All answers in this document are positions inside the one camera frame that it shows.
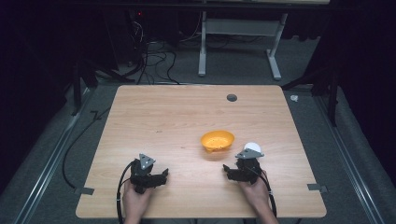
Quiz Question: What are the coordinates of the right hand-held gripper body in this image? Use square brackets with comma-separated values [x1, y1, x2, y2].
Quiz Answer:
[232, 147, 265, 185]

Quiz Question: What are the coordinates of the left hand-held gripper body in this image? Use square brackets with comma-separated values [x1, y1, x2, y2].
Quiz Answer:
[129, 153, 163, 194]

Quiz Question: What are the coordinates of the person's left hand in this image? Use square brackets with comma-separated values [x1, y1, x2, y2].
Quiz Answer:
[122, 179, 155, 217]

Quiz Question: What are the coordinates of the white round object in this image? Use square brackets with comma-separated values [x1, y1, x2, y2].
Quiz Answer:
[243, 142, 262, 154]

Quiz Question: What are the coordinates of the orange plastic bowl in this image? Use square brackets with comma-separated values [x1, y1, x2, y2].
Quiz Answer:
[200, 130, 235, 153]

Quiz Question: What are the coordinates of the grey tape strip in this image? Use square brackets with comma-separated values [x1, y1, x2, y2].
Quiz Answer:
[74, 186, 95, 196]
[306, 183, 329, 194]

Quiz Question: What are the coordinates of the black metal stand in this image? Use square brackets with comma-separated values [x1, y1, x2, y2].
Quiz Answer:
[70, 58, 136, 117]
[280, 67, 341, 128]

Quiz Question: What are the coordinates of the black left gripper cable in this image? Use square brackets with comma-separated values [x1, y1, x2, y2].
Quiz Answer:
[116, 160, 138, 224]

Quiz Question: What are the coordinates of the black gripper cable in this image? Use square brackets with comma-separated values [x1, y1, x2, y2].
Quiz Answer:
[257, 169, 278, 218]
[116, 160, 138, 224]

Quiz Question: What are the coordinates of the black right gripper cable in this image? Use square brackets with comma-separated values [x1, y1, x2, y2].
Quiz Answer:
[257, 169, 278, 218]

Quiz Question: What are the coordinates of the black floor cable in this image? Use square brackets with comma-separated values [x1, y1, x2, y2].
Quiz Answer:
[61, 106, 112, 189]

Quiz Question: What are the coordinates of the metal floor rail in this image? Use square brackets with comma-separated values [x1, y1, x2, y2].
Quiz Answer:
[313, 95, 387, 224]
[11, 89, 96, 224]

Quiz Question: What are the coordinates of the tangle of black cables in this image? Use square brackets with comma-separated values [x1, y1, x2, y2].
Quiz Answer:
[126, 18, 181, 86]

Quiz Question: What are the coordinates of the white desk frame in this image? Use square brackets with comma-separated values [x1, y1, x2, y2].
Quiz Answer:
[198, 10, 290, 81]

